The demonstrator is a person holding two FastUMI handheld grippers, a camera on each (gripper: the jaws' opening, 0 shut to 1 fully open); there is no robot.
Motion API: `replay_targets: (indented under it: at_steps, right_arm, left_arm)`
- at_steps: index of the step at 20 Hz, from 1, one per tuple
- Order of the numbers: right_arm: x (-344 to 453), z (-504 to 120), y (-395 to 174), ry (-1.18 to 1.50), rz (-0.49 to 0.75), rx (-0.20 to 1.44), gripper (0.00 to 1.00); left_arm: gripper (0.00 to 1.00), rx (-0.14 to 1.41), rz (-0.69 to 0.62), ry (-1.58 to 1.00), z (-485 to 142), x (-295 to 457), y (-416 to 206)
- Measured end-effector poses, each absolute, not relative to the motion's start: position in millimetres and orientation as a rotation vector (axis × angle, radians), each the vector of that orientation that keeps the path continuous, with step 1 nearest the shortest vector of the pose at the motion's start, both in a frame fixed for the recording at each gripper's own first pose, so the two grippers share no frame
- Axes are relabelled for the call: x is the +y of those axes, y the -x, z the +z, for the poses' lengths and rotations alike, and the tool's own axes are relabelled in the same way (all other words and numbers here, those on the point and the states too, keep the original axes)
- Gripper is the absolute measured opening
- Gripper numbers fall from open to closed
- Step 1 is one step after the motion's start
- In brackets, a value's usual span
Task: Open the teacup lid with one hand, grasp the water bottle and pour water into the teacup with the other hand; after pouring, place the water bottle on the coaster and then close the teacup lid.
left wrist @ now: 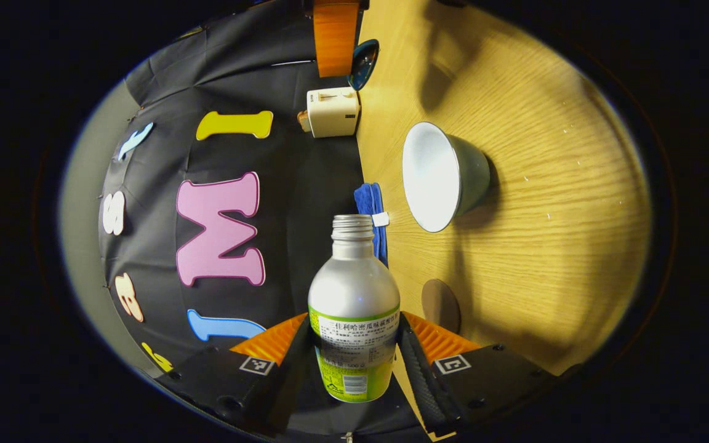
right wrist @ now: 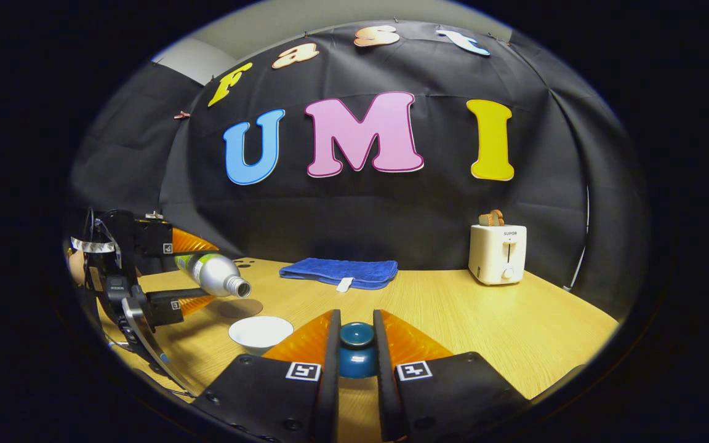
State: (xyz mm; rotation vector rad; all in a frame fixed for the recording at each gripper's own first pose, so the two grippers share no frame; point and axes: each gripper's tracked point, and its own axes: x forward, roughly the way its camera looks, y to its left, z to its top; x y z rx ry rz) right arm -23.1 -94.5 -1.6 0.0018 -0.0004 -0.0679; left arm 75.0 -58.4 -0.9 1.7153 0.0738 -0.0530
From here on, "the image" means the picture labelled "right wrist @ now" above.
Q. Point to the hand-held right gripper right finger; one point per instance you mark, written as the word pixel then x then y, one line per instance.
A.
pixel 384 381

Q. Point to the white teacup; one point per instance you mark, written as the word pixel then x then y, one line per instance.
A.
pixel 260 332

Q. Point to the toast slice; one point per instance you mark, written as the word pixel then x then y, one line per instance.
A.
pixel 491 218

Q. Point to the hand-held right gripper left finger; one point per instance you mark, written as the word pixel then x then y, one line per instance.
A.
pixel 330 381

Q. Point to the round brown coaster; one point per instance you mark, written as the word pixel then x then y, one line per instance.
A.
pixel 240 307

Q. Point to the white cloth clip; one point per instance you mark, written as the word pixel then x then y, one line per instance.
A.
pixel 154 215

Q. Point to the black backdrop cloth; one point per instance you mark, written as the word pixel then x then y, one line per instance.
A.
pixel 360 209

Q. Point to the blue folded towel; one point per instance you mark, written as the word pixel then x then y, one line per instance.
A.
pixel 342 271

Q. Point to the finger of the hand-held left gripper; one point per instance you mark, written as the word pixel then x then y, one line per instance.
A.
pixel 152 239
pixel 160 306

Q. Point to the white toaster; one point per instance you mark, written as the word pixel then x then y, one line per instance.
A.
pixel 496 255

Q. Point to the silver green-label water bottle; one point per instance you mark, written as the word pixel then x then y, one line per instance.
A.
pixel 216 275

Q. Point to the blue teacup lid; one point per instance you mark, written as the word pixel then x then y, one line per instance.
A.
pixel 357 344

